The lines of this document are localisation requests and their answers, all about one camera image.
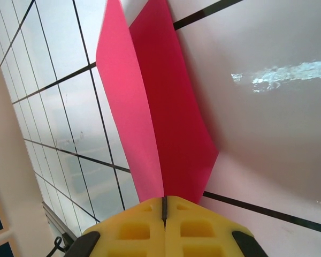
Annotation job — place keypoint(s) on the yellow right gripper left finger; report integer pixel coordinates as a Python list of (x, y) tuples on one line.
[(133, 233)]

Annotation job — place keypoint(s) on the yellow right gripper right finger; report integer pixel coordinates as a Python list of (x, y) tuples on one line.
[(198, 233)]

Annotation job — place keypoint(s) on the pink paper sheet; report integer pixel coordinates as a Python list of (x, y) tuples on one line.
[(176, 107)]

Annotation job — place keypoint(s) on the aluminium frame post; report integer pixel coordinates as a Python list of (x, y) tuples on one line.
[(59, 222)]

